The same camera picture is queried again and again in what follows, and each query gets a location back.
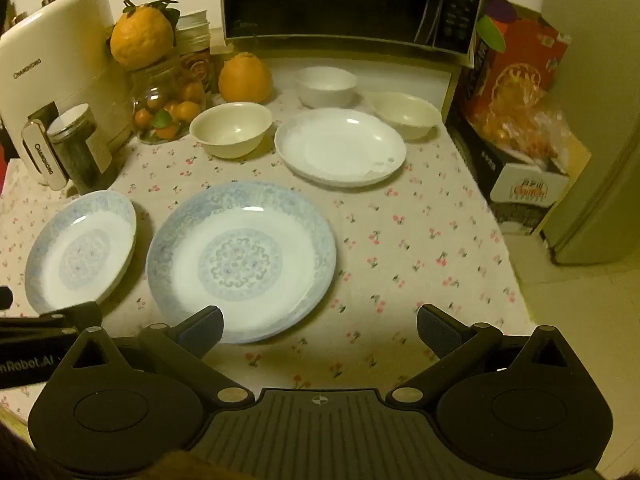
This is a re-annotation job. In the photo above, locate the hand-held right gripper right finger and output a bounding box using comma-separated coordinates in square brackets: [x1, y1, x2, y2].
[387, 303, 582, 406]

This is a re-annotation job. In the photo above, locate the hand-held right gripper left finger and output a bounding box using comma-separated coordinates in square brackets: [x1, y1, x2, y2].
[61, 305, 254, 406]

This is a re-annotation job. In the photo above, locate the small blue patterned plate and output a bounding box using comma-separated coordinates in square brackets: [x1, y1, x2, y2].
[24, 190, 137, 316]

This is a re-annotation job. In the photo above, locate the large blue patterned plate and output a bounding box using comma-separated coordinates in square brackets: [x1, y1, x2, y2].
[146, 181, 337, 345]

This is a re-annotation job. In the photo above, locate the cream bowl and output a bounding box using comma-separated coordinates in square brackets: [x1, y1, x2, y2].
[369, 91, 443, 142]
[189, 102, 274, 160]

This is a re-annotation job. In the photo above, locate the plain white plate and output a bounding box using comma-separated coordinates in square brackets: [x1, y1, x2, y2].
[274, 108, 407, 189]

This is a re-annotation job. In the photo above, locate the small white bowl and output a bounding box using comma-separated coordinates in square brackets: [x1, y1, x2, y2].
[292, 66, 358, 109]

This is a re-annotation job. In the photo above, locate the floral tablecloth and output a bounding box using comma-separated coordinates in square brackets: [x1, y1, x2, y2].
[0, 67, 534, 433]

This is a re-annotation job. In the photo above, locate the small jar with metal lid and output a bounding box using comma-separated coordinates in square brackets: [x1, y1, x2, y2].
[47, 103, 114, 196]

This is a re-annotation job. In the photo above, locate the glass jar of kumquats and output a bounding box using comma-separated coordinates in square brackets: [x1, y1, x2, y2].
[131, 57, 208, 146]

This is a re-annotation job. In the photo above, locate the plastic bag of oranges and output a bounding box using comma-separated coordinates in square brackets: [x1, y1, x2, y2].
[470, 80, 592, 172]

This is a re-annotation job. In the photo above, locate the white air fryer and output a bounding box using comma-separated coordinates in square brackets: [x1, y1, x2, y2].
[0, 0, 136, 192]

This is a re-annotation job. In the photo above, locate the beige refrigerator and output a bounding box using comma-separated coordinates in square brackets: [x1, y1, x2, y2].
[541, 0, 640, 267]

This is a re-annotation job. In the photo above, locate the large orange with leaves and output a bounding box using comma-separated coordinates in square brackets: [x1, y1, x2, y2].
[106, 0, 181, 71]

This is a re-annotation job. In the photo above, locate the orange fruit carton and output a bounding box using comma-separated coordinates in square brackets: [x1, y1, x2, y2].
[459, 0, 572, 126]

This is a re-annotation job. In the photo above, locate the ribbed metal tin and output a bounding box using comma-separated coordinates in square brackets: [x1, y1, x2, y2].
[174, 9, 213, 56]

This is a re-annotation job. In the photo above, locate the black microwave oven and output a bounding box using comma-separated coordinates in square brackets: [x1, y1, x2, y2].
[220, 0, 494, 69]

